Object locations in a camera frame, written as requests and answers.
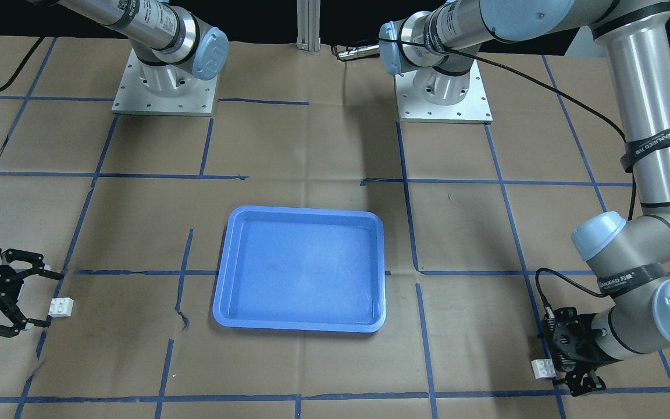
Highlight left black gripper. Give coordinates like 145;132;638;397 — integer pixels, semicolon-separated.
544;307;607;397

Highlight white block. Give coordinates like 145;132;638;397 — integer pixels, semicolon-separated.
48;297;74;318
530;358;557;379

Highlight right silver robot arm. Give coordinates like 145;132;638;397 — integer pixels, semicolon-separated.
0;1;229;338

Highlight blue plastic tray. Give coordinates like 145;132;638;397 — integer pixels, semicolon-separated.
212;206;387;333

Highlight brown paper table cover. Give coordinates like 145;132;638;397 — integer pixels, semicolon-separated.
0;38;670;418

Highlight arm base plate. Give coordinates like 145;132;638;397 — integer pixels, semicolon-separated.
112;50;220;117
394;61;494;125

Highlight aluminium frame post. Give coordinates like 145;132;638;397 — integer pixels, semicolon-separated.
295;0;321;55

